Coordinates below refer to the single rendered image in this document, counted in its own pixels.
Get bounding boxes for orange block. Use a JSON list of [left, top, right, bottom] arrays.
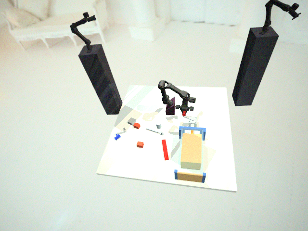
[[137, 141, 144, 148], [133, 123, 140, 129]]

